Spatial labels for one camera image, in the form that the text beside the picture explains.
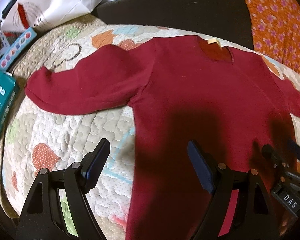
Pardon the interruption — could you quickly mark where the dark red long-sleeve shirt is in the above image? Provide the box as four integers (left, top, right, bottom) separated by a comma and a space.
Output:
25, 36, 300, 239

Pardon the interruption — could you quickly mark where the heart-patterned quilted bedspread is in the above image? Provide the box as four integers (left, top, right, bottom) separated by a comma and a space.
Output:
0, 13, 300, 240

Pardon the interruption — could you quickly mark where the orange floral fabric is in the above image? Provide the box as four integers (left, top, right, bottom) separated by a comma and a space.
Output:
245, 0, 300, 74

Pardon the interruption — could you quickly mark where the black cushion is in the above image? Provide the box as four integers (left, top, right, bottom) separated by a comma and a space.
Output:
91, 0, 254, 49

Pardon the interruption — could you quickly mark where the light blue shapes box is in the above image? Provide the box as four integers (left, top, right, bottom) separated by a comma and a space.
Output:
0, 27, 37, 71

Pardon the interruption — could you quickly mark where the white paper bag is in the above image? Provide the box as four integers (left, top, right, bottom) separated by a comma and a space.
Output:
2, 0, 113, 32

